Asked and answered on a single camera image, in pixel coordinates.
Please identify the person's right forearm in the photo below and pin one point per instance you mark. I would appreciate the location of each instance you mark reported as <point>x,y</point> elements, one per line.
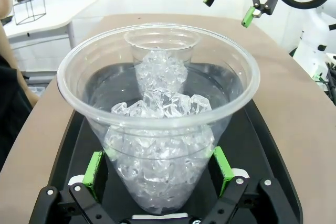
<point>18,72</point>

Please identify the white side table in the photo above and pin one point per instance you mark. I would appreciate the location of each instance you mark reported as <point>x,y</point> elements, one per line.
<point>47,22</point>

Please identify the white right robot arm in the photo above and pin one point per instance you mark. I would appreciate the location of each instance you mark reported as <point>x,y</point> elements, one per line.
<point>315,30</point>

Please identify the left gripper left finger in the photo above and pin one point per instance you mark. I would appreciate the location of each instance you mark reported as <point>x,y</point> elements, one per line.
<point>86,203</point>

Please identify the clear plastic cup with ice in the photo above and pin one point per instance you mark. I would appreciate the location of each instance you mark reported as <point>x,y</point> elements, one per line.
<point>160,64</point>
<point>157,140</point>

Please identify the black plastic tray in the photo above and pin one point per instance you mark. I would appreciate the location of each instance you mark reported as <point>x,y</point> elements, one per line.
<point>262,155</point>

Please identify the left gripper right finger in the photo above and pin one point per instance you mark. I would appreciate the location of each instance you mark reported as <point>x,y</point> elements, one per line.
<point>231,200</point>

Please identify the person in black t-shirt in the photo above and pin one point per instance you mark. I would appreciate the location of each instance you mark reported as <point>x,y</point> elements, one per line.
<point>10,98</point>

